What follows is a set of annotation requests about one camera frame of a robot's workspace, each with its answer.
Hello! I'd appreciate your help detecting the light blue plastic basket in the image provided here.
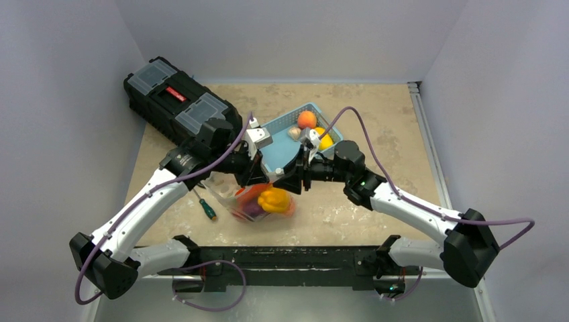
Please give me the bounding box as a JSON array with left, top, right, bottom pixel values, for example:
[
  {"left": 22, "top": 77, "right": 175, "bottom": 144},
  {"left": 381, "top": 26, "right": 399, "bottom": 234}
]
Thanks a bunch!
[{"left": 260, "top": 102, "right": 331, "bottom": 172}]

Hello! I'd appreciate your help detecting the yellow toy bell pepper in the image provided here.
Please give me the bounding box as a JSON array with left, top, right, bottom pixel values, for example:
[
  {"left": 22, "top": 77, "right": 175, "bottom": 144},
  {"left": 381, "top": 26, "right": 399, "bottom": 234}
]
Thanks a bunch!
[{"left": 257, "top": 186, "right": 291, "bottom": 213}]

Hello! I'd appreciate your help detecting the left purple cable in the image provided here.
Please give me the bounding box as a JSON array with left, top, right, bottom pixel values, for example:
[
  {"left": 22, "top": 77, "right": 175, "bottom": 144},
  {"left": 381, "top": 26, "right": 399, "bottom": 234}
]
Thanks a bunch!
[{"left": 74, "top": 111, "right": 254, "bottom": 306}]

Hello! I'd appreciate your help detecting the peach toy fruit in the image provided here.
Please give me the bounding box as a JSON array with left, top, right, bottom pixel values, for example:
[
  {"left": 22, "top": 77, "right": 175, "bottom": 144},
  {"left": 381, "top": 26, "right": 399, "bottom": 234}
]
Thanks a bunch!
[{"left": 297, "top": 111, "right": 317, "bottom": 129}]

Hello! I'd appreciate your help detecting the green handled screwdriver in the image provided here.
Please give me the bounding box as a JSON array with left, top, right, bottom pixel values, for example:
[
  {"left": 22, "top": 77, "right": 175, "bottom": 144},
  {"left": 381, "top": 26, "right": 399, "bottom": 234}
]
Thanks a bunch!
[{"left": 193, "top": 189, "right": 217, "bottom": 221}]

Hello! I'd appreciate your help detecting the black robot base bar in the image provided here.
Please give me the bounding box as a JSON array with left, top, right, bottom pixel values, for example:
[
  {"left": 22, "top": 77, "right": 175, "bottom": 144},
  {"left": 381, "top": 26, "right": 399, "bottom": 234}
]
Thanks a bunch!
[{"left": 159, "top": 235, "right": 419, "bottom": 295}]

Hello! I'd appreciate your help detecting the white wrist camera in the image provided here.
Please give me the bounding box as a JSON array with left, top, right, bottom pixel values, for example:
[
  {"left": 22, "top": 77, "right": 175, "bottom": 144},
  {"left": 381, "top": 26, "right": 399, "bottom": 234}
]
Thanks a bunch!
[
  {"left": 244, "top": 117, "right": 273, "bottom": 160},
  {"left": 298, "top": 127, "right": 321, "bottom": 164}
]

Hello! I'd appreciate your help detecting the black plastic toolbox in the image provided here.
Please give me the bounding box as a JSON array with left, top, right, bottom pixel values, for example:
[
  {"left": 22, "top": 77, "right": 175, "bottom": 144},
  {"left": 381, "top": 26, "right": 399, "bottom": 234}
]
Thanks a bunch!
[{"left": 123, "top": 56, "right": 243, "bottom": 145}]

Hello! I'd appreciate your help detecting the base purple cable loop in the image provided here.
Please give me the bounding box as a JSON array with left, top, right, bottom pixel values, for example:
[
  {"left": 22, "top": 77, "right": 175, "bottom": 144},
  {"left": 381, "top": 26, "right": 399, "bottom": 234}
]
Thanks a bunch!
[{"left": 172, "top": 259, "right": 248, "bottom": 313}]

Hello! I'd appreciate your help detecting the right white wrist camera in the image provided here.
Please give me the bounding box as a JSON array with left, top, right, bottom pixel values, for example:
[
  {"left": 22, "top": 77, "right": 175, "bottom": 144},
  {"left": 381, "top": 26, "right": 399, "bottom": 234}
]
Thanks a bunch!
[{"left": 298, "top": 127, "right": 321, "bottom": 164}]

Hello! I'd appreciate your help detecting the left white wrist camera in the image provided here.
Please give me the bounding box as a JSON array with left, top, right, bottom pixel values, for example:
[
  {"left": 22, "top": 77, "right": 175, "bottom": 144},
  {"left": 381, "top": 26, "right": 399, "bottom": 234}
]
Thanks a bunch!
[{"left": 244, "top": 117, "right": 273, "bottom": 160}]

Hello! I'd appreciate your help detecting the yellow toy lemon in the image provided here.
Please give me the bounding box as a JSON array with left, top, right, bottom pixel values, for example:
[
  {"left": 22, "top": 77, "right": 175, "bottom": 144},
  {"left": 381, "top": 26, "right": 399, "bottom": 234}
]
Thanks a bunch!
[{"left": 314, "top": 127, "right": 334, "bottom": 151}]

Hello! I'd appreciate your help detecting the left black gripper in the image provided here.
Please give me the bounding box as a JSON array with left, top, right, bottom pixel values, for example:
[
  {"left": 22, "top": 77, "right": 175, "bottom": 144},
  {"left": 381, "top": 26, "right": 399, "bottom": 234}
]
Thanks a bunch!
[{"left": 211, "top": 140, "right": 269, "bottom": 188}]

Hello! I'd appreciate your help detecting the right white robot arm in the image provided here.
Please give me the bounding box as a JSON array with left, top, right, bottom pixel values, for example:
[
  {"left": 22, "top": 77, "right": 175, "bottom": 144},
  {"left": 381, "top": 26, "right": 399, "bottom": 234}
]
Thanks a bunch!
[{"left": 274, "top": 141, "right": 500, "bottom": 288}]

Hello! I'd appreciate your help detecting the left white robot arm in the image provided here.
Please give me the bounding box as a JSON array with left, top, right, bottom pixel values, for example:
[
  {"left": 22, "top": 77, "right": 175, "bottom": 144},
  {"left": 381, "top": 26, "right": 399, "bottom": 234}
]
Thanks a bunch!
[{"left": 70, "top": 115, "right": 272, "bottom": 305}]

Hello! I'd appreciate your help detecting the white toy garlic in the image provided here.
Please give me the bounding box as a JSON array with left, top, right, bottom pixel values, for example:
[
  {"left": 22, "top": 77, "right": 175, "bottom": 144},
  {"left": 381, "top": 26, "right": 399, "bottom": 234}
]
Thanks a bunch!
[{"left": 287, "top": 127, "right": 302, "bottom": 141}]

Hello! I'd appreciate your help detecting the clear zip top bag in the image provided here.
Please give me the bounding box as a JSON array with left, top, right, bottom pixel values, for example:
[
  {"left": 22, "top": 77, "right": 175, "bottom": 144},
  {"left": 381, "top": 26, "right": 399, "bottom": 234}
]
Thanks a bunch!
[{"left": 203, "top": 173, "right": 296, "bottom": 222}]

